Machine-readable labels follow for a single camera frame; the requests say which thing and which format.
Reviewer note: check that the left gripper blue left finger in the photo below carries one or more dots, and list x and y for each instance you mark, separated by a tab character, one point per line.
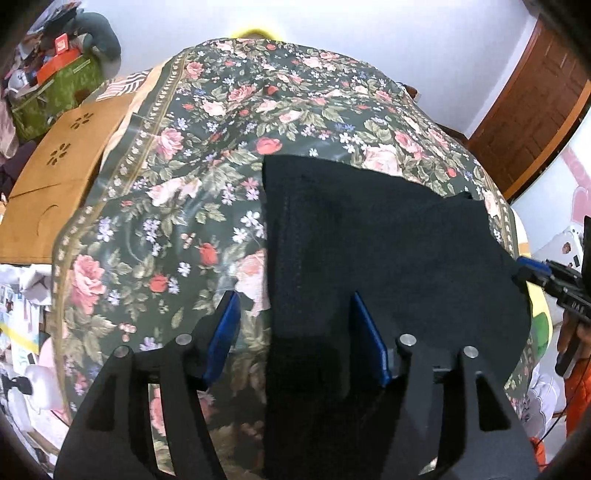
213	337

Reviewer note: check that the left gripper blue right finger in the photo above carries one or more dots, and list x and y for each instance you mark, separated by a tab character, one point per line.
371	357

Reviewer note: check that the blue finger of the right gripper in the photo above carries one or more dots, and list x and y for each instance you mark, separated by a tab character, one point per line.
531	268

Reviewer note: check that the black elephant print t-shirt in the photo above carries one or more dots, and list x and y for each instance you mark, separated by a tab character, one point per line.
442	293

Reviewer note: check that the person right hand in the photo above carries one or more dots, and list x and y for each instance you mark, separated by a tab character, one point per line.
572	327

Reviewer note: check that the white heart wardrobe door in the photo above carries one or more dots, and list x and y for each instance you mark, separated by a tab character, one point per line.
554	207

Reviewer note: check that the floral green bed quilt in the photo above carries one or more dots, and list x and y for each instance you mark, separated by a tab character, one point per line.
175	216

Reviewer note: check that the brown wooden door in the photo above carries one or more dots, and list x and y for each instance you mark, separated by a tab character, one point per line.
539	108

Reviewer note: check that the wooden lap desk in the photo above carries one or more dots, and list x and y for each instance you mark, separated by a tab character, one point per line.
56	178

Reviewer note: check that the green leaf pattern storage bag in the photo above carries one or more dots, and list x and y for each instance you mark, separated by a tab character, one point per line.
34	112

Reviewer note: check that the orange box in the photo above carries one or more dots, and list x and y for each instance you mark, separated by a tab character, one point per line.
57	63

